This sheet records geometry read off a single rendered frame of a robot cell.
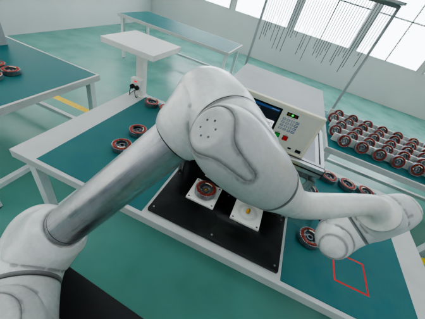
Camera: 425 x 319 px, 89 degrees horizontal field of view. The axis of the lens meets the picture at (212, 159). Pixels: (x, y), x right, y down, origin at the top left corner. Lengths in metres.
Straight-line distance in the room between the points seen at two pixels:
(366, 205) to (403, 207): 0.18
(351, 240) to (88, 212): 0.69
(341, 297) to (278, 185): 0.95
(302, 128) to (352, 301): 0.76
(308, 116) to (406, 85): 6.94
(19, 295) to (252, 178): 0.51
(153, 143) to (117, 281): 1.40
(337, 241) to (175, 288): 1.24
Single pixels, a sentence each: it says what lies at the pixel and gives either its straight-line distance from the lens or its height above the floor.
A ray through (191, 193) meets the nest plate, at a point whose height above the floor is 0.78.
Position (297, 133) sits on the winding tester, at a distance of 1.00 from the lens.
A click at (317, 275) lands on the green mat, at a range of 1.21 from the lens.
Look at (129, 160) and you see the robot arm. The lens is 0.47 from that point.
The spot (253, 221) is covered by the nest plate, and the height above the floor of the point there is 0.78.
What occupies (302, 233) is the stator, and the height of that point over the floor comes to 0.79.
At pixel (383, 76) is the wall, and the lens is 7.64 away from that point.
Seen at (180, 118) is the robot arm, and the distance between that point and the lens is 0.39.
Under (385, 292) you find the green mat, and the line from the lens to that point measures 1.41.
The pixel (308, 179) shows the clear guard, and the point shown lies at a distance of 1.06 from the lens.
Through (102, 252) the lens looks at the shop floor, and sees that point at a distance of 1.85.
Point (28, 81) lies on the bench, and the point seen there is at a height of 0.75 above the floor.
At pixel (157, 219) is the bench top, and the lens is 1.07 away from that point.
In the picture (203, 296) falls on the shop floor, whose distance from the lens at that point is 1.76.
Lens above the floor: 1.64
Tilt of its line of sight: 39 degrees down
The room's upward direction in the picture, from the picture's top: 17 degrees clockwise
